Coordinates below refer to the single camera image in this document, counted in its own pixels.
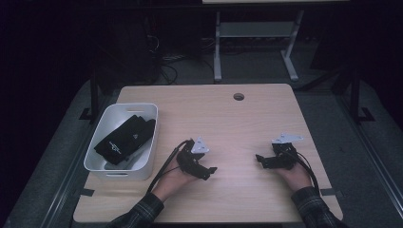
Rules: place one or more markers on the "dark tape strip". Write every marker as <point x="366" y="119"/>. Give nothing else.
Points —
<point x="329" y="192"/>
<point x="86" y="192"/>

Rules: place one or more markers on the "person's left hand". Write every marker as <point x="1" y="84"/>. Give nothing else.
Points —
<point x="172" y="182"/>

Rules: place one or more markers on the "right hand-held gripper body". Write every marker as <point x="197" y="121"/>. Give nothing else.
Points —
<point x="285" y="156"/>

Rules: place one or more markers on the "person's right hand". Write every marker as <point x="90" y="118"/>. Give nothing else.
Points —
<point x="297" y="179"/>

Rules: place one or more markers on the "white plastic bin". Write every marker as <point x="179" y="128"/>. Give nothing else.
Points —
<point x="141" y="169"/>

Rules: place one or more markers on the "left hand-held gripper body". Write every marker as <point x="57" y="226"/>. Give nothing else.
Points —
<point x="188" y="161"/>

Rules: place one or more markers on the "aluminium floor rail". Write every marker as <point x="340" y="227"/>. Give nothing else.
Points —
<point x="374" y="158"/>

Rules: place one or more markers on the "white metal table frame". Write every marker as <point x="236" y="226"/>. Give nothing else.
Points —
<point x="253" y="29"/>

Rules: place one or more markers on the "grey knit mitten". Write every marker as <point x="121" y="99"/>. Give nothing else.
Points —
<point x="128" y="163"/>

